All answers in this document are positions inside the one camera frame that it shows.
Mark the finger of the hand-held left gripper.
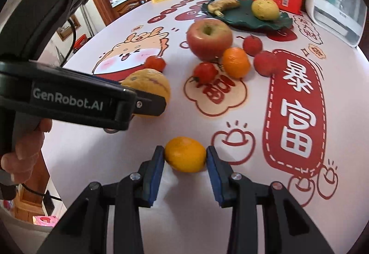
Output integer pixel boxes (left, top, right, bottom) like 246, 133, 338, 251
93, 74, 127, 90
131, 90, 167, 118

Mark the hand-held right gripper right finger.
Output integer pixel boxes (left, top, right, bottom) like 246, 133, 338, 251
206, 145, 336, 254

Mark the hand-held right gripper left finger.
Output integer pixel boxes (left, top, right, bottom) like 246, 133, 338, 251
36, 145, 165, 254

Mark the small yellow pear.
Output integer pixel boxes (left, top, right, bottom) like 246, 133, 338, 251
119, 69, 171, 119

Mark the yellow orange citrus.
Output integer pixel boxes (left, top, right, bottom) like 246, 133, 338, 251
164, 137, 207, 173

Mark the cherry tomato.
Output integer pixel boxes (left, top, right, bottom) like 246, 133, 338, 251
190, 62, 219, 85
145, 56, 167, 73

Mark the red apple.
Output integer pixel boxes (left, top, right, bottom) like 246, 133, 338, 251
186, 18, 233, 63

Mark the orange mandarin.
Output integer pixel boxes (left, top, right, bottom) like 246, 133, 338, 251
221, 47, 251, 79

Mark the red hawthorn berry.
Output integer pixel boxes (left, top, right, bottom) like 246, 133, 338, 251
243, 35, 263, 57
254, 51, 281, 77

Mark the green leaf-shaped plate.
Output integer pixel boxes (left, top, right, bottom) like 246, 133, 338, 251
201, 0, 294, 32

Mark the person's left hand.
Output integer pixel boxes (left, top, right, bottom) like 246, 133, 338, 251
0, 118, 53, 185

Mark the red box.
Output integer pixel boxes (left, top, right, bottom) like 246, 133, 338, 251
73, 36, 88, 50

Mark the printed tablecloth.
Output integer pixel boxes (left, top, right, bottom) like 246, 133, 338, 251
42, 0, 369, 254

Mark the spotted banana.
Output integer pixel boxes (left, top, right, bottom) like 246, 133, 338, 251
208, 0, 241, 16

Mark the large spotted yellow pear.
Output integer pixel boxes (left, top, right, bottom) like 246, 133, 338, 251
251, 0, 281, 21

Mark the black cable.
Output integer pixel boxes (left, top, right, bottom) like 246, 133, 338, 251
62, 19, 77, 66

